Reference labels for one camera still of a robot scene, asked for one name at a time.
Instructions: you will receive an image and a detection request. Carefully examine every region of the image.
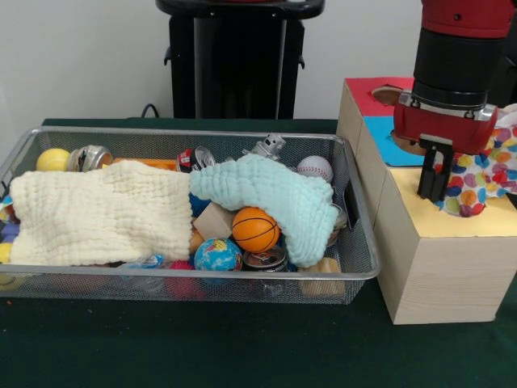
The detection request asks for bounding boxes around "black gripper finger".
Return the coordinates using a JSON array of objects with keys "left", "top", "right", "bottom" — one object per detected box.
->
[
  {"left": 438, "top": 144, "right": 455, "bottom": 201},
  {"left": 417, "top": 137, "right": 441, "bottom": 201}
]

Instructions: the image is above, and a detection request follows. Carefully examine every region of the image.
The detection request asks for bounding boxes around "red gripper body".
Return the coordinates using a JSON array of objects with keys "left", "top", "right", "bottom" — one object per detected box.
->
[{"left": 393, "top": 92, "right": 500, "bottom": 155}]

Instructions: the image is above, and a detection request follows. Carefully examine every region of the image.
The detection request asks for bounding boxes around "multicoloured patterned cloth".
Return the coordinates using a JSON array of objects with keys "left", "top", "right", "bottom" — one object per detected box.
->
[{"left": 439, "top": 103, "right": 517, "bottom": 219}]

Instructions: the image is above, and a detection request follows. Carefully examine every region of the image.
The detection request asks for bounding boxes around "wooden box with three holes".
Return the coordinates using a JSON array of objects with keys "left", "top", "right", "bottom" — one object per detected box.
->
[{"left": 337, "top": 77, "right": 517, "bottom": 326}]

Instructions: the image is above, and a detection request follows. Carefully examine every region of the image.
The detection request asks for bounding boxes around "shallow clear mesh bin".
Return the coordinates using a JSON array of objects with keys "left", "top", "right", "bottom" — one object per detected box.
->
[{"left": 0, "top": 125, "right": 380, "bottom": 306}]

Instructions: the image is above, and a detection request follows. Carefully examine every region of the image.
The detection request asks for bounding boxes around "white baseball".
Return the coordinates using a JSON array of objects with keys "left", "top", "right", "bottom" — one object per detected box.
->
[{"left": 296, "top": 155, "right": 334, "bottom": 185}]

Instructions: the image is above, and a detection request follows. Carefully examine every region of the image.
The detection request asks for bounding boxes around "mint waffle cloth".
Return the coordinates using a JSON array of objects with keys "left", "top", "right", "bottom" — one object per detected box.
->
[{"left": 188, "top": 154, "right": 338, "bottom": 266}]

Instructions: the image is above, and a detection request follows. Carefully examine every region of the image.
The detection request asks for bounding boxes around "grey toy robot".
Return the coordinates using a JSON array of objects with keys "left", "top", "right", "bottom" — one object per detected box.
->
[{"left": 242, "top": 133, "right": 286, "bottom": 162}]

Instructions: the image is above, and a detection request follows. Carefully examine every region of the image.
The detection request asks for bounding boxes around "orange toy basketball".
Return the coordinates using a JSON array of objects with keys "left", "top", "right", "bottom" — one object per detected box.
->
[{"left": 231, "top": 207, "right": 281, "bottom": 254}]

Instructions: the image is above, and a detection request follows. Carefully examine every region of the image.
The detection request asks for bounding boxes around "plain wooden block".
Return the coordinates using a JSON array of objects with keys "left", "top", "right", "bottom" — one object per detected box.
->
[{"left": 191, "top": 202, "right": 235, "bottom": 241}]

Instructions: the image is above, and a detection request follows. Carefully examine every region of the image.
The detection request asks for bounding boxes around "blue globe ball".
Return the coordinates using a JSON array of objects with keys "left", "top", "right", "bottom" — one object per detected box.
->
[{"left": 193, "top": 237, "right": 242, "bottom": 272}]

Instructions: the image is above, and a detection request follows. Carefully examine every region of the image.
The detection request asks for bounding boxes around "crushed silver drink can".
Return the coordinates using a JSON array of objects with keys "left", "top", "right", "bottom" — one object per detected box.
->
[{"left": 67, "top": 145, "right": 114, "bottom": 174}]

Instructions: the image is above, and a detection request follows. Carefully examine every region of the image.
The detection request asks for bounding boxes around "cream waffle cloth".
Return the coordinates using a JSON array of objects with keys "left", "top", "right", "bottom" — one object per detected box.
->
[{"left": 8, "top": 159, "right": 195, "bottom": 268}]

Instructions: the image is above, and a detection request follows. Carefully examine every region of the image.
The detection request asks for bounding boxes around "yellow ball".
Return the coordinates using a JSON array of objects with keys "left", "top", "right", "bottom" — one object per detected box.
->
[{"left": 36, "top": 148, "right": 72, "bottom": 172}]

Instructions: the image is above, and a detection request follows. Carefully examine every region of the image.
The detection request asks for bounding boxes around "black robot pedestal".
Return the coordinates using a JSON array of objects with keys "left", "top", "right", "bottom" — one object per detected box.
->
[{"left": 156, "top": 0, "right": 324, "bottom": 120}]

